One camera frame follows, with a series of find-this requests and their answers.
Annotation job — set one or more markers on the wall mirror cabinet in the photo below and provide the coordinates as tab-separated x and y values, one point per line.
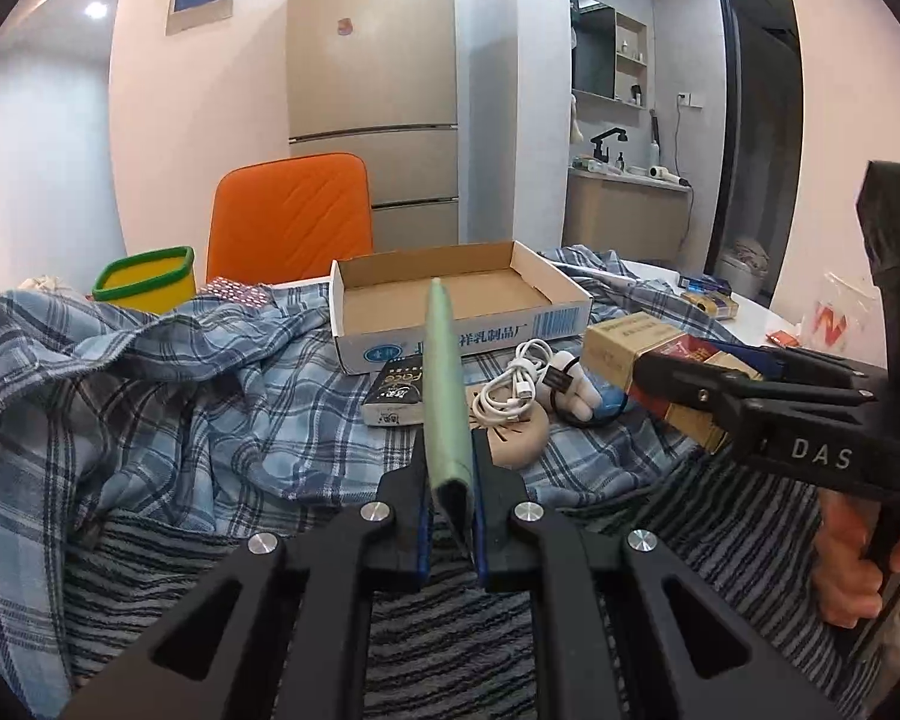
610	54

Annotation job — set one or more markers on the beige refrigerator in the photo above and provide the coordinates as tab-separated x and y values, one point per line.
378	79

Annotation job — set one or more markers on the white hair dryer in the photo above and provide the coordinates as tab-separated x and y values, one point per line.
660	173

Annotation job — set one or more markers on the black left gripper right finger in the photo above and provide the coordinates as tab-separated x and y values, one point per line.
622	628

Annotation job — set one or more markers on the blue plaid shirt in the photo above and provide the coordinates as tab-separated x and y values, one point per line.
219	420

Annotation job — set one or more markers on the dark bathroom door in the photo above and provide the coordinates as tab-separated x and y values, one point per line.
763	132

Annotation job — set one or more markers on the red gold tissue pack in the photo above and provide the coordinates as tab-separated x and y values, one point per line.
681	382

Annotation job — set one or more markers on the person's right hand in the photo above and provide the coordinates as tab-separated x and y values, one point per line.
848	586

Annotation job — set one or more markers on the blue small box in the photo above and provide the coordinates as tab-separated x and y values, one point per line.
703	284

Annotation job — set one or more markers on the yellow green bin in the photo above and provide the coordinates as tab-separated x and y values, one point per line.
155	281

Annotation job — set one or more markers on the tan round wooden coaster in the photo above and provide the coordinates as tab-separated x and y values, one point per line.
517	444

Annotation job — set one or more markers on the orange chair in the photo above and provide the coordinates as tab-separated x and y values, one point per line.
288	220

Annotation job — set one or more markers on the open cardboard box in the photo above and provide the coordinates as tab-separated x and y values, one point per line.
500	294

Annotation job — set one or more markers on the white plush with black cable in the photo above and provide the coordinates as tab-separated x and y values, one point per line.
565	390

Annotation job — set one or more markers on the clear plastic bag red print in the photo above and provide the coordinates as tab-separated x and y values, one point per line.
841	319

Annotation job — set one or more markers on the blue gold tissue pack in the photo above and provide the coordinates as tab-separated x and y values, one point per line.
611	348

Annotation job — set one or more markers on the black tissue pack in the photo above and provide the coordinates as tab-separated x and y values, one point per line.
395	397

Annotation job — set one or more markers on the bathroom vanity cabinet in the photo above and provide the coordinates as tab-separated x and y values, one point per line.
638	218

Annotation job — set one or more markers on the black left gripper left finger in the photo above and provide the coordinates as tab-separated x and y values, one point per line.
279	628

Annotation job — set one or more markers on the floral patterned cloth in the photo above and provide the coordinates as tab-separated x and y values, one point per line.
249	295

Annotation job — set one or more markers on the green notepad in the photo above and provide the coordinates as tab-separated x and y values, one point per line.
447	437

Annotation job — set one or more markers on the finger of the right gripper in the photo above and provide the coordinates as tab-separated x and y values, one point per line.
798	365
790	385

